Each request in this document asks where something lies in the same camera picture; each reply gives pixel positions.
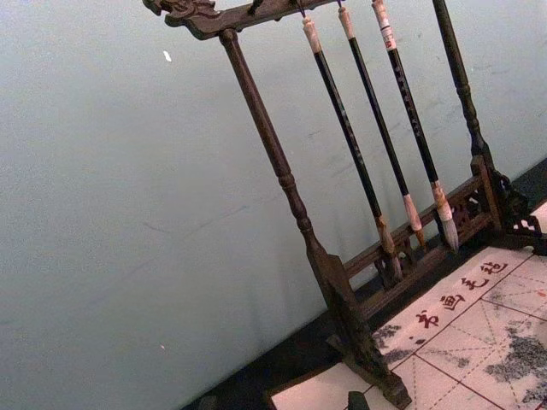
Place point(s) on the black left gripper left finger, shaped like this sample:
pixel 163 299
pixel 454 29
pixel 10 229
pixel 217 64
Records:
pixel 207 405

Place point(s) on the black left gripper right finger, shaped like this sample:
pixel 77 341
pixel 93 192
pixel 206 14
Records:
pixel 360 402

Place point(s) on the white felt mat, red grid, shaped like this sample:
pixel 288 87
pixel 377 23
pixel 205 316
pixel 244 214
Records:
pixel 461 341

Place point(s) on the black brush, long mottled tuft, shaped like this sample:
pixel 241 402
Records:
pixel 342 120

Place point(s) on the black brush, small brown tuft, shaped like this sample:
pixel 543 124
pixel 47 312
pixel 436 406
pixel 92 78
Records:
pixel 377 112

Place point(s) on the dark carved wooden brush rack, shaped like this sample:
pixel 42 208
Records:
pixel 256 112

